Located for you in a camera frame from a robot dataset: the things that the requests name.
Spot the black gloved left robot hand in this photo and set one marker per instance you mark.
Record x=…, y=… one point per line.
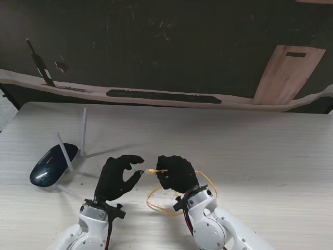
x=112, y=182

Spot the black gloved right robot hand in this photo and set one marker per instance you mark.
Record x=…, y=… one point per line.
x=179, y=174

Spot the black router with white antennas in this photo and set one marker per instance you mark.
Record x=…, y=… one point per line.
x=52, y=164

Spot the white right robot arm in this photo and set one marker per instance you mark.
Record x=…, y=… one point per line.
x=210, y=229

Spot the long black floor strip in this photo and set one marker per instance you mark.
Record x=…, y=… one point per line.
x=161, y=95

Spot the long beige floor band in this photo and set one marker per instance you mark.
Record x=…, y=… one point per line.
x=234, y=100

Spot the small red and black object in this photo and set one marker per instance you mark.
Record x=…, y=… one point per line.
x=62, y=67

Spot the black bottle-shaped stand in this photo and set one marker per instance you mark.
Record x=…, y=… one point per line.
x=39, y=62

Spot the light wooden board with slot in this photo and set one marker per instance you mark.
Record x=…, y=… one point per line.
x=283, y=78

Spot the light wooden furniture top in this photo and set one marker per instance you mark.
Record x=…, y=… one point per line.
x=314, y=1

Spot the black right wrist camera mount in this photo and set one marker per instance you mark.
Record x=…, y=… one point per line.
x=179, y=204

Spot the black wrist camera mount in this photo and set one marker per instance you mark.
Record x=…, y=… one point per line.
x=179, y=204
x=118, y=212

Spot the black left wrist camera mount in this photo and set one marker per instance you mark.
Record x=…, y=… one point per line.
x=118, y=212

